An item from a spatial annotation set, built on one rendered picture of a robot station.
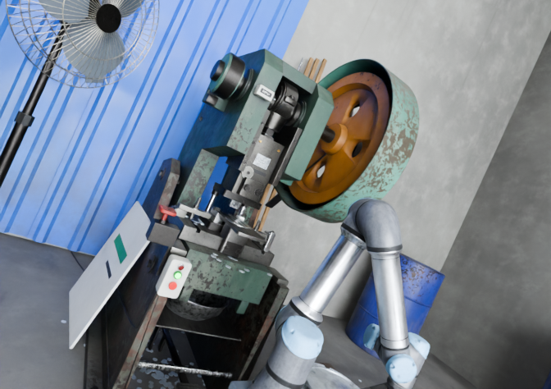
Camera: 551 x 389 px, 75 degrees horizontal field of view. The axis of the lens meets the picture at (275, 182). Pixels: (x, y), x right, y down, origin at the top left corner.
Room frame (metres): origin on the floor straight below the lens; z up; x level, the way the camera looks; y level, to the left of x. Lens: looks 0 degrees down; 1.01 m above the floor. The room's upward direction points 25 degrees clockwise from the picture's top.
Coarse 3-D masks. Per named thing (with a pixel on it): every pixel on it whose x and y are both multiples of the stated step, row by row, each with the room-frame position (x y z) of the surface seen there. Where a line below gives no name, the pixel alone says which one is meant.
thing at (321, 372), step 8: (312, 368) 1.44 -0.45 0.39; (320, 368) 1.47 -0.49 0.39; (312, 376) 1.38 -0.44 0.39; (320, 376) 1.41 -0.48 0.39; (328, 376) 1.44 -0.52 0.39; (336, 376) 1.47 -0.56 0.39; (312, 384) 1.32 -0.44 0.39; (320, 384) 1.35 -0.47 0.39; (328, 384) 1.36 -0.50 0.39; (336, 384) 1.39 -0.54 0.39; (344, 384) 1.44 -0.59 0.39
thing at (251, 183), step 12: (264, 144) 1.57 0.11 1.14; (276, 144) 1.59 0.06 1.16; (252, 156) 1.55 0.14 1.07; (264, 156) 1.58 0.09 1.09; (276, 156) 1.60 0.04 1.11; (252, 168) 1.55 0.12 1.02; (264, 168) 1.59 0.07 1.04; (228, 180) 1.61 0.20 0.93; (240, 180) 1.55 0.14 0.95; (252, 180) 1.54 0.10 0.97; (264, 180) 1.60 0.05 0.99; (240, 192) 1.53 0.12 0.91; (252, 192) 1.55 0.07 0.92
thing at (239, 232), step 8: (224, 216) 1.56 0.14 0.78; (232, 224) 1.45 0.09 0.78; (240, 224) 1.51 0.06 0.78; (224, 232) 1.50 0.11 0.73; (232, 232) 1.48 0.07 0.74; (240, 232) 1.36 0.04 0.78; (248, 232) 1.43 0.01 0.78; (256, 232) 1.51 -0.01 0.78; (224, 240) 1.48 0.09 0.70; (232, 240) 1.49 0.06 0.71; (240, 240) 1.50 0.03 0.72; (256, 240) 1.40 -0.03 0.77; (264, 240) 1.41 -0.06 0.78; (224, 248) 1.47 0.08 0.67; (232, 248) 1.49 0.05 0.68; (240, 248) 1.51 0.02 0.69
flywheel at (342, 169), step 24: (360, 72) 1.81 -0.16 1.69; (336, 96) 1.96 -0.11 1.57; (360, 96) 1.79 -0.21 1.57; (384, 96) 1.59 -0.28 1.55; (336, 120) 1.89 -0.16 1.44; (360, 120) 1.72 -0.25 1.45; (384, 120) 1.53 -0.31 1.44; (336, 144) 1.75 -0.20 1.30; (360, 144) 1.81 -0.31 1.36; (312, 168) 1.90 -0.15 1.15; (336, 168) 1.73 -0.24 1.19; (360, 168) 1.54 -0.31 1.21; (312, 192) 1.77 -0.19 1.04; (336, 192) 1.61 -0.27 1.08
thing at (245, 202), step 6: (216, 186) 1.63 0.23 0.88; (222, 186) 1.61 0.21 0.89; (216, 192) 1.65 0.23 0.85; (222, 192) 1.55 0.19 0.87; (228, 192) 1.55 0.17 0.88; (234, 198) 1.57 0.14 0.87; (240, 198) 1.58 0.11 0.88; (246, 198) 1.59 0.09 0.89; (246, 204) 1.60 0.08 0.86; (252, 204) 1.61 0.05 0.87; (258, 204) 1.62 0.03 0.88
